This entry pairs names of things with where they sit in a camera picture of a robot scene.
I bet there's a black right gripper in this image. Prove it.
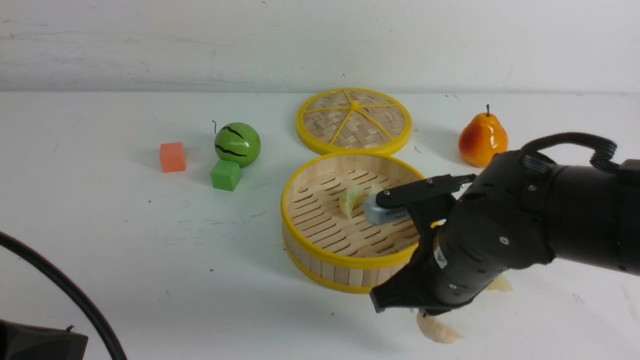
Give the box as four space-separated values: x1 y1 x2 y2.
369 150 553 316

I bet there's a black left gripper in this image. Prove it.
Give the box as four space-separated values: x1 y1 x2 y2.
0 320 89 360

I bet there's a white dumpling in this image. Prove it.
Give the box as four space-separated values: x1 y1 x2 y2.
484 275 514 293

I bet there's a pale cream dumpling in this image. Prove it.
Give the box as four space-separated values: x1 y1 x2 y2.
416 312 463 345

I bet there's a greenish translucent dumpling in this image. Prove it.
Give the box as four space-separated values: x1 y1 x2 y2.
338 186 366 220

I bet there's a green tinted dumpling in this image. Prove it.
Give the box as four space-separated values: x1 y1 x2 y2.
368 183 384 196

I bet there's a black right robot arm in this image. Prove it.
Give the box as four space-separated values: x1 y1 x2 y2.
366 151 639 316

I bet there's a bamboo steamer tray yellow rim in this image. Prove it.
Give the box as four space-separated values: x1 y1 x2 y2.
280 150 423 294

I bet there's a woven steamer lid yellow rim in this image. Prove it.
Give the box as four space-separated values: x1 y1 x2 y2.
295 88 413 156

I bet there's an orange toy pear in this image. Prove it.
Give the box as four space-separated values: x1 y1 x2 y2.
458 104 509 169

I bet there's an orange cube block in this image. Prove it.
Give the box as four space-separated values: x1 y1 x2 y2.
158 142 187 173

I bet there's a green toy watermelon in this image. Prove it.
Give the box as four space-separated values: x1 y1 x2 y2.
214 121 262 168

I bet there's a green cube block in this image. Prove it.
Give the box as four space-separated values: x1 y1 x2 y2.
210 159 242 192

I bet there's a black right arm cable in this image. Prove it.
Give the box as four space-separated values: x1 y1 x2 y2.
520 132 621 173

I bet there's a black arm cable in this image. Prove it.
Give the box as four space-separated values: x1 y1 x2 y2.
520 132 621 173
0 231 128 360

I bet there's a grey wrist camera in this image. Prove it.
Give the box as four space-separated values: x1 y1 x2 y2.
363 194 410 227

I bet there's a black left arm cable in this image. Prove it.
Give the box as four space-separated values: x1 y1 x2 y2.
0 231 128 360

